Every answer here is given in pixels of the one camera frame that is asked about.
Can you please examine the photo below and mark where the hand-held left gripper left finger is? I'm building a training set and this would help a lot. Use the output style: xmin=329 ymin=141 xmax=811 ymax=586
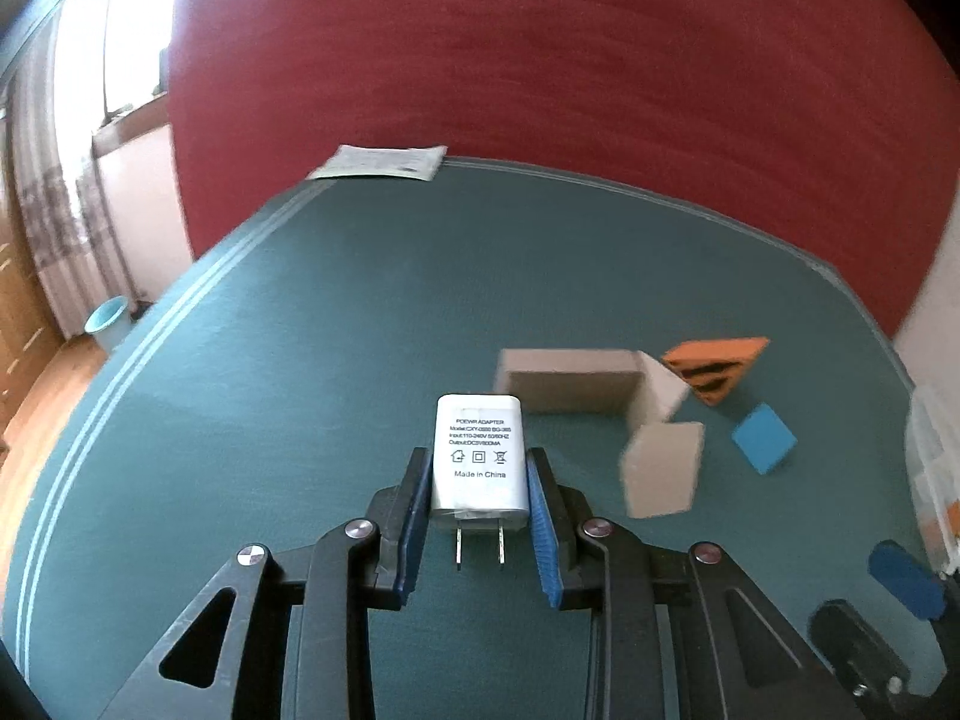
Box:
xmin=97 ymin=446 xmax=436 ymax=720

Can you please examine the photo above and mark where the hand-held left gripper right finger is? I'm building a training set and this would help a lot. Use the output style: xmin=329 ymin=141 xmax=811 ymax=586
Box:
xmin=525 ymin=448 xmax=871 ymax=720

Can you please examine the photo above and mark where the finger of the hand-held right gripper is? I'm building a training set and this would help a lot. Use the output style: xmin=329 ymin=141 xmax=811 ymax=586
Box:
xmin=868 ymin=540 xmax=947 ymax=622
xmin=808 ymin=600 xmax=946 ymax=698

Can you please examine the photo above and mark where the orange wedge block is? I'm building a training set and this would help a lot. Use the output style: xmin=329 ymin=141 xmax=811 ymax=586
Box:
xmin=921 ymin=499 xmax=960 ymax=563
xmin=660 ymin=336 xmax=772 ymax=407

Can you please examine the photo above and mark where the white power adapter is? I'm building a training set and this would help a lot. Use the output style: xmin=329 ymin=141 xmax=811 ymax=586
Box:
xmin=429 ymin=394 xmax=532 ymax=567

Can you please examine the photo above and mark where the clear plastic bowl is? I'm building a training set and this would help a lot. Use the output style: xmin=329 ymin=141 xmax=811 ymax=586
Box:
xmin=904 ymin=382 xmax=960 ymax=586

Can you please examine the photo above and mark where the beige wooden block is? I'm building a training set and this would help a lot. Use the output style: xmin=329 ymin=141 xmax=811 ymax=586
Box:
xmin=619 ymin=420 xmax=707 ymax=520

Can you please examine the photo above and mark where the grey block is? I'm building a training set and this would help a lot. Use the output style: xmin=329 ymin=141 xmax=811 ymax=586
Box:
xmin=496 ymin=349 xmax=644 ymax=415

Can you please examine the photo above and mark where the beige wedge block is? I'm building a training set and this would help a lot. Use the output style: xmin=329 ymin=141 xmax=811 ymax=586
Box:
xmin=630 ymin=350 xmax=691 ymax=422

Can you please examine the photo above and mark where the blue wedge block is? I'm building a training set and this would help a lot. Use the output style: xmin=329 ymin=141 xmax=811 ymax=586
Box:
xmin=731 ymin=403 xmax=797 ymax=475

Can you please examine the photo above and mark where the green table mat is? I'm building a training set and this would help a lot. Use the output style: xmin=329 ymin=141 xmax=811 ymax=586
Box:
xmin=0 ymin=156 xmax=923 ymax=720

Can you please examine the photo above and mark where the light blue trash bin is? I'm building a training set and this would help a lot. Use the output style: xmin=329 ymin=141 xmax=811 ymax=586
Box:
xmin=82 ymin=296 xmax=137 ymax=355

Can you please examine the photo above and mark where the white paper leaflet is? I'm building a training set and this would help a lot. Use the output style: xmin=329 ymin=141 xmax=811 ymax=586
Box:
xmin=309 ymin=144 xmax=449 ymax=182

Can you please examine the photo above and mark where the patterned curtain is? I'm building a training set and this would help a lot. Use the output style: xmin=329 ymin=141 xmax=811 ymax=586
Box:
xmin=0 ymin=15 xmax=196 ymax=338

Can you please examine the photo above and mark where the window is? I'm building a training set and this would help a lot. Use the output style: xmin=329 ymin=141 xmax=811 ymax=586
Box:
xmin=56 ymin=0 xmax=188 ymax=136

